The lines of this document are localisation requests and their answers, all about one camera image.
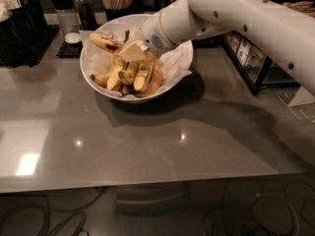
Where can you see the black rubber mat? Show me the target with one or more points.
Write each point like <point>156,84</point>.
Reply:
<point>37,51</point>

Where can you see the glass sugar shaker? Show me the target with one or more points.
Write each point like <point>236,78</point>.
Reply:
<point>67,17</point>

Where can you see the cup of wooden stirrers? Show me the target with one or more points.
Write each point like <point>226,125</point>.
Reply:
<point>116,0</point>

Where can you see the dark glass shaker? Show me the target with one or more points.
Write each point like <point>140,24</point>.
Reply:
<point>86,11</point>

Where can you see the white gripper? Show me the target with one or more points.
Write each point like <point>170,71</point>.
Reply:
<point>154,33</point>

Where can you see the long spotted top banana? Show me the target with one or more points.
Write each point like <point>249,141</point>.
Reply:
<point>114,46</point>

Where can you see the yellow banana centre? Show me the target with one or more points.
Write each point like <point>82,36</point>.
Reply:
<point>117,65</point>

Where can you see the white bowl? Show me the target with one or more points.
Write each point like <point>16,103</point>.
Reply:
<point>98,86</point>

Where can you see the small banana lower left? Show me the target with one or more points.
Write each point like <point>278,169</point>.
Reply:
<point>100,79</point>

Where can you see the yellow banana right upright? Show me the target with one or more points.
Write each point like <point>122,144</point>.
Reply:
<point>143,76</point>

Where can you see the orange fruit in bowl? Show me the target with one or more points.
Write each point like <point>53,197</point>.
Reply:
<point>155,82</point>

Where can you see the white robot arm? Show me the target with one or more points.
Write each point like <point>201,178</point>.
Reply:
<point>283,34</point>

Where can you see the black container left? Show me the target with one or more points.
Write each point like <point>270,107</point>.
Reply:
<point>23,33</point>

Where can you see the short banana with dark tip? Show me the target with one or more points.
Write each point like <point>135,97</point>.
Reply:
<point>128,75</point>

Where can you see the small black mat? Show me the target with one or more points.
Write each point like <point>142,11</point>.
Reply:
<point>68,50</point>

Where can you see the black wire condiment rack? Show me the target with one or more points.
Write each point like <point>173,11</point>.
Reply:
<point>257,70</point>

